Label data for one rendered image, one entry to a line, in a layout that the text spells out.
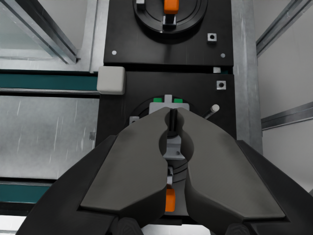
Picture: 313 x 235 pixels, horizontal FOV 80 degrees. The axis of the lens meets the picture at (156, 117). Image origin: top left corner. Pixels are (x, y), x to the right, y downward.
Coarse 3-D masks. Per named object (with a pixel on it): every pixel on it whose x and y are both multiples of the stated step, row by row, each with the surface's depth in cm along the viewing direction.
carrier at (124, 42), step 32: (128, 0) 37; (160, 0) 35; (192, 0) 34; (224, 0) 37; (128, 32) 36; (160, 32) 34; (192, 32) 35; (224, 32) 35; (128, 64) 35; (160, 64) 35; (192, 64) 34; (224, 64) 34
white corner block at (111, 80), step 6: (102, 66) 32; (108, 66) 32; (114, 66) 33; (102, 72) 32; (108, 72) 32; (114, 72) 32; (120, 72) 32; (102, 78) 32; (108, 78) 32; (114, 78) 32; (120, 78) 32; (102, 84) 32; (108, 84) 32; (114, 84) 32; (120, 84) 32; (102, 90) 32; (108, 90) 32; (114, 90) 32; (120, 90) 32
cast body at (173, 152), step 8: (168, 96) 25; (152, 104) 20; (160, 104) 20; (168, 104) 20; (176, 104) 20; (184, 104) 20; (168, 136) 19; (176, 136) 19; (168, 144) 20; (176, 144) 19; (168, 152) 22; (176, 152) 22
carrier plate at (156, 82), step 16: (128, 80) 34; (144, 80) 34; (160, 80) 34; (176, 80) 34; (192, 80) 34; (208, 80) 34; (224, 80) 34; (112, 96) 33; (128, 96) 33; (144, 96) 33; (176, 96) 33; (192, 96) 33; (208, 96) 33; (224, 96) 33; (112, 112) 33; (128, 112) 33; (224, 112) 32; (96, 128) 32; (112, 128) 32; (224, 128) 32; (96, 144) 32; (176, 192) 30; (176, 208) 30
